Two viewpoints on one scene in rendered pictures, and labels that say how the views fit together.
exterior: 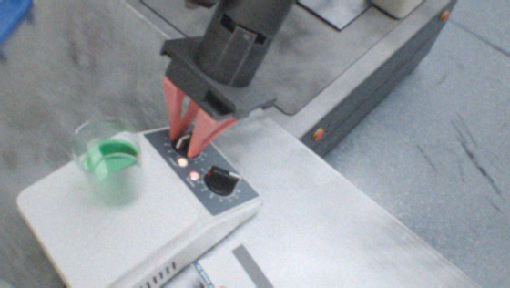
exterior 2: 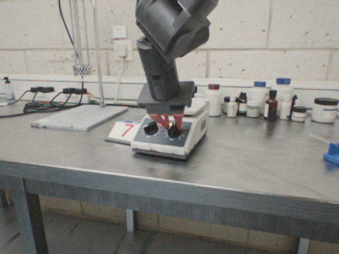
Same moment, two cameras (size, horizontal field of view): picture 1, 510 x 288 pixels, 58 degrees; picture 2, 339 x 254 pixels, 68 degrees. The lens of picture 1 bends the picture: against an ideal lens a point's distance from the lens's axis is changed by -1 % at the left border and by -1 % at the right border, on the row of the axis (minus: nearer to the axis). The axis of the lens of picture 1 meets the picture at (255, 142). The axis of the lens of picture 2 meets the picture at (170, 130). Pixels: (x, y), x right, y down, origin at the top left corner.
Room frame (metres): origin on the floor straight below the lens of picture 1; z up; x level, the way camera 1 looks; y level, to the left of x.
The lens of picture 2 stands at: (0.73, -0.12, 0.96)
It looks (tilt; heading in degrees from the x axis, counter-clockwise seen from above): 17 degrees down; 159
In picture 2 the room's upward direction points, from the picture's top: straight up
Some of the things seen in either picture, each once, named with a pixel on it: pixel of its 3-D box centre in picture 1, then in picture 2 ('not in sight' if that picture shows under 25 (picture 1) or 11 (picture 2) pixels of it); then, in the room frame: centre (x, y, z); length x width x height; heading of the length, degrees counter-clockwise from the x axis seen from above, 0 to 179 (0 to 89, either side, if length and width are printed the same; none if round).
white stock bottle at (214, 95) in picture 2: not in sight; (213, 99); (-0.04, 0.34, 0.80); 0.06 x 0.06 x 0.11
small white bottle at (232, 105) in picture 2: not in sight; (232, 106); (0.01, 0.38, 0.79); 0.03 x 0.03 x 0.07
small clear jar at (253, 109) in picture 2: not in sight; (253, 108); (0.04, 0.46, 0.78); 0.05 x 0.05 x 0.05
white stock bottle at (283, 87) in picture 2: not in sight; (281, 96); (0.05, 0.56, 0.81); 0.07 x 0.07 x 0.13
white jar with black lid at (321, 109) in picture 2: not in sight; (324, 110); (0.17, 0.63, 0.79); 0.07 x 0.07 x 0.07
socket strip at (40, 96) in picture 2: not in sight; (52, 95); (-0.55, -0.21, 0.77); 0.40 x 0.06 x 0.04; 54
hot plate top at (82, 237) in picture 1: (108, 208); (178, 106); (0.16, 0.12, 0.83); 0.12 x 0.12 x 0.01; 48
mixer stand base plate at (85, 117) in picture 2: not in sight; (85, 115); (-0.17, -0.09, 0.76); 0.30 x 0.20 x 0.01; 144
